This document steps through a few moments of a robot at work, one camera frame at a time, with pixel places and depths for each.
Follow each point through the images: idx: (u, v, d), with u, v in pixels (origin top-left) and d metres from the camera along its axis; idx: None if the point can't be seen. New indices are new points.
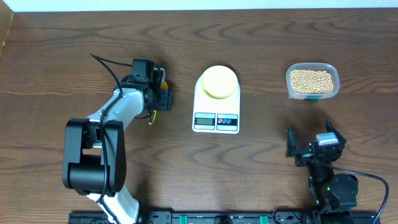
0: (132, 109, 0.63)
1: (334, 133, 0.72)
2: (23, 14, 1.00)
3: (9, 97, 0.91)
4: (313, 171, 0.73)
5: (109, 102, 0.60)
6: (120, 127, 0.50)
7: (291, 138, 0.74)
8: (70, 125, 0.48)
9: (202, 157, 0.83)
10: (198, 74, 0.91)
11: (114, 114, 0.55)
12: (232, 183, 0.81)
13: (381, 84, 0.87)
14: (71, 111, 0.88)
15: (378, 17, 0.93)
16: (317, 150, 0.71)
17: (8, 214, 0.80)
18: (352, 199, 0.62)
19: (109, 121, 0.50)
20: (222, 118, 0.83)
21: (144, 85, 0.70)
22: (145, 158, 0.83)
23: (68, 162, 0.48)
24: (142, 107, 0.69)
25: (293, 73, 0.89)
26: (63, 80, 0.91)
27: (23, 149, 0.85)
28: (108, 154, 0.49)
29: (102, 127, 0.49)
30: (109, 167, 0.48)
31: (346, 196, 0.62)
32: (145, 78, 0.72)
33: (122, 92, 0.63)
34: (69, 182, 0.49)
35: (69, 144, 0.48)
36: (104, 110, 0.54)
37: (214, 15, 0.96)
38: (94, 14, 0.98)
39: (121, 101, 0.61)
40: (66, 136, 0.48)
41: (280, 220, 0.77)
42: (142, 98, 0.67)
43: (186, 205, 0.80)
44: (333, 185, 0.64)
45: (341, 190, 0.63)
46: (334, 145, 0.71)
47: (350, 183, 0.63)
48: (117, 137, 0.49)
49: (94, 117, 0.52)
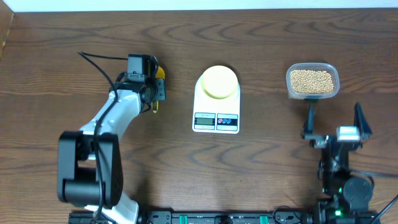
0: (128, 114, 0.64)
1: (359, 127, 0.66)
2: (23, 14, 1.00)
3: (9, 97, 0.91)
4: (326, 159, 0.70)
5: (105, 108, 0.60)
6: (116, 140, 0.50)
7: (310, 121, 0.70)
8: (63, 139, 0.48)
9: (202, 157, 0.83)
10: (198, 74, 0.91)
11: (108, 123, 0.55)
12: (232, 183, 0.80)
13: (381, 84, 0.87)
14: (72, 111, 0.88)
15: (378, 17, 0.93)
16: (333, 144, 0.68)
17: (9, 214, 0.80)
18: (364, 205, 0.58)
19: (104, 135, 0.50)
20: (222, 118, 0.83)
21: (140, 85, 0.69)
22: (145, 158, 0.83)
23: (62, 177, 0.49)
24: (138, 110, 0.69)
25: (293, 73, 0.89)
26: (63, 80, 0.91)
27: (23, 149, 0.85)
28: (103, 169, 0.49)
29: (96, 142, 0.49)
30: (106, 182, 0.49)
31: (358, 204, 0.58)
32: (141, 75, 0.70)
33: (117, 96, 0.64)
34: (65, 196, 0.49)
35: (63, 158, 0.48)
36: (99, 119, 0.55)
37: (214, 15, 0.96)
38: (94, 14, 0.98)
39: (117, 106, 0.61)
40: (60, 152, 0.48)
41: (280, 220, 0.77)
42: (138, 101, 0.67)
43: (186, 205, 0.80)
44: (346, 189, 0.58)
45: (353, 195, 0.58)
46: (354, 142, 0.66)
47: (364, 189, 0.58)
48: (111, 152, 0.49)
49: (87, 129, 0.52)
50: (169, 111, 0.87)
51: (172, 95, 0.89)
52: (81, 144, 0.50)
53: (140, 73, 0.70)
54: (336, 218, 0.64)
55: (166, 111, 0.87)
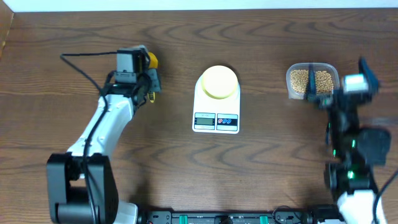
0: (120, 122, 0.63)
1: (365, 76, 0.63)
2: (23, 14, 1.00)
3: (9, 97, 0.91)
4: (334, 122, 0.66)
5: (94, 120, 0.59)
6: (106, 163, 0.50)
7: (311, 82, 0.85)
8: (50, 167, 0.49)
9: (202, 157, 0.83)
10: (198, 74, 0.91)
11: (98, 140, 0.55)
12: (232, 183, 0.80)
13: (381, 84, 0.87)
14: (72, 111, 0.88)
15: (378, 17, 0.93)
16: (339, 97, 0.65)
17: (9, 214, 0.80)
18: (379, 157, 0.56)
19: (93, 158, 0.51)
20: (222, 118, 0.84)
21: (132, 87, 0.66)
22: (145, 158, 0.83)
23: (55, 201, 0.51)
24: (132, 114, 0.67)
25: (293, 73, 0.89)
26: (63, 81, 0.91)
27: (23, 149, 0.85)
28: (95, 193, 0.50)
29: (85, 167, 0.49)
30: (98, 205, 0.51)
31: (374, 156, 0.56)
32: (132, 73, 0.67)
33: (108, 104, 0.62)
34: (60, 218, 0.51)
35: (52, 185, 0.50)
36: (89, 137, 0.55)
37: (214, 15, 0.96)
38: (94, 14, 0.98)
39: (107, 116, 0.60)
40: (49, 178, 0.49)
41: (280, 220, 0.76)
42: (130, 106, 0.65)
43: (186, 205, 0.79)
44: (360, 142, 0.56)
45: (368, 148, 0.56)
46: (363, 92, 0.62)
47: (379, 141, 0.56)
48: (101, 177, 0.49)
49: (76, 150, 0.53)
50: (169, 111, 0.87)
51: (172, 95, 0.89)
52: (71, 166, 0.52)
53: (131, 71, 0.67)
54: (349, 181, 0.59)
55: (166, 111, 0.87)
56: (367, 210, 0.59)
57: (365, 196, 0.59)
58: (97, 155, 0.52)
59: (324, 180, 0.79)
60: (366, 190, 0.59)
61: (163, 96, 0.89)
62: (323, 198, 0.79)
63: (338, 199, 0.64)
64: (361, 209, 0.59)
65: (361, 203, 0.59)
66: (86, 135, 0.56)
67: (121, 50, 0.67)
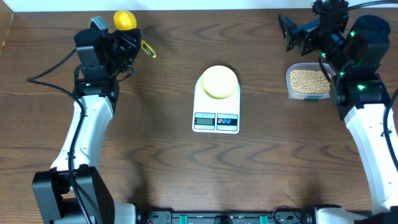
0: (101, 122, 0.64)
1: None
2: (23, 14, 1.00)
3: (9, 97, 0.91)
4: (324, 42, 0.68)
5: (74, 129, 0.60)
6: (94, 175, 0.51)
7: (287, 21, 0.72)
8: (36, 187, 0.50)
9: (202, 157, 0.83)
10: (198, 74, 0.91)
11: (81, 152, 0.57)
12: (232, 183, 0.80)
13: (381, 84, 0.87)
14: (72, 111, 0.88)
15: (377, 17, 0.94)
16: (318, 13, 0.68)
17: (8, 214, 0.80)
18: (383, 37, 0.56)
19: (81, 172, 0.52)
20: (222, 118, 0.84)
21: (107, 84, 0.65)
22: (145, 158, 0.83)
23: (49, 219, 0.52)
24: (113, 111, 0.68)
25: (293, 73, 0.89)
26: (63, 80, 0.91)
27: (23, 149, 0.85)
28: (89, 205, 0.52)
29: (73, 182, 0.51)
30: (93, 214, 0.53)
31: (377, 37, 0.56)
32: (100, 67, 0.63)
33: (84, 109, 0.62)
34: None
35: (42, 203, 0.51)
36: (70, 149, 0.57)
37: (214, 15, 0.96)
38: (95, 14, 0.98)
39: (86, 123, 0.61)
40: (38, 198, 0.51)
41: (280, 220, 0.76)
42: (109, 105, 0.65)
43: (186, 205, 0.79)
44: (358, 27, 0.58)
45: (367, 30, 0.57)
46: None
47: (378, 25, 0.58)
48: (92, 190, 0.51)
49: (61, 165, 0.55)
50: (168, 111, 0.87)
51: (172, 95, 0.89)
52: (58, 180, 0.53)
53: (98, 66, 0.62)
54: (359, 93, 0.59)
55: (166, 111, 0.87)
56: (377, 118, 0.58)
57: (377, 109, 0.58)
58: (83, 168, 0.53)
59: (324, 180, 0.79)
60: (377, 103, 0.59)
61: (162, 97, 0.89)
62: (324, 198, 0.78)
63: (347, 115, 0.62)
64: (372, 118, 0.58)
65: (373, 113, 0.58)
66: (69, 147, 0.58)
67: (79, 44, 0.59)
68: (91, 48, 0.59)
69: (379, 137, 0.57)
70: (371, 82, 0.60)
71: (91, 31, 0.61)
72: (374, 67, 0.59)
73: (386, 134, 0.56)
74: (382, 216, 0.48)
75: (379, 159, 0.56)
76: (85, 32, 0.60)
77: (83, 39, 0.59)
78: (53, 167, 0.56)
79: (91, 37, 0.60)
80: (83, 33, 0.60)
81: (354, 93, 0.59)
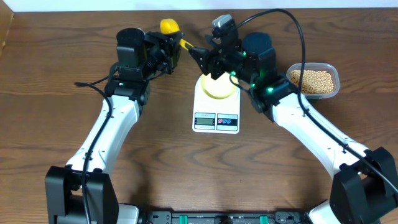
0: (124, 126, 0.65)
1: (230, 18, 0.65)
2: (23, 14, 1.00)
3: (9, 97, 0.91)
4: (230, 62, 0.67)
5: (97, 128, 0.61)
6: (105, 183, 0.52)
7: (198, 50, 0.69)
8: (48, 181, 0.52)
9: (202, 157, 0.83)
10: (198, 74, 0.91)
11: (99, 155, 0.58)
12: (232, 183, 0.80)
13: (381, 84, 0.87)
14: (72, 111, 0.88)
15: (377, 17, 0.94)
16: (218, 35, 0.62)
17: (8, 214, 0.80)
18: (268, 46, 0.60)
19: (94, 175, 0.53)
20: (222, 118, 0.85)
21: (139, 87, 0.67)
22: (145, 158, 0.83)
23: (53, 213, 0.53)
24: (137, 115, 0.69)
25: (293, 73, 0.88)
26: (63, 80, 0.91)
27: (23, 149, 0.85)
28: (92, 209, 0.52)
29: (83, 185, 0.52)
30: (96, 218, 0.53)
31: (263, 48, 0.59)
32: (135, 69, 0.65)
33: (111, 111, 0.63)
34: None
35: (51, 198, 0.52)
36: (89, 150, 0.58)
37: (215, 15, 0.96)
38: (95, 14, 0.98)
39: (109, 125, 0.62)
40: (48, 191, 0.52)
41: (280, 220, 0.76)
42: (135, 110, 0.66)
43: (186, 205, 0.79)
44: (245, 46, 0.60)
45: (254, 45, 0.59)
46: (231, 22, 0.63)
47: (263, 38, 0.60)
48: (99, 195, 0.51)
49: (76, 164, 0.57)
50: (169, 111, 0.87)
51: (172, 95, 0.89)
52: (71, 178, 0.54)
53: (134, 68, 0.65)
54: (271, 93, 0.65)
55: (166, 111, 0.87)
56: (294, 104, 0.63)
57: (290, 99, 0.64)
58: (97, 173, 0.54)
59: (324, 180, 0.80)
60: (288, 95, 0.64)
61: (163, 97, 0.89)
62: (323, 198, 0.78)
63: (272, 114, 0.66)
64: (290, 107, 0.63)
65: (288, 105, 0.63)
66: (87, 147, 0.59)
67: (120, 43, 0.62)
68: (131, 49, 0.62)
69: (303, 119, 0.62)
70: (277, 81, 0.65)
71: (134, 32, 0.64)
72: (273, 71, 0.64)
73: (307, 113, 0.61)
74: (337, 175, 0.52)
75: (313, 135, 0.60)
76: (127, 34, 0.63)
77: (125, 39, 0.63)
78: (68, 163, 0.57)
79: (132, 38, 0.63)
80: (127, 33, 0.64)
81: (269, 98, 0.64)
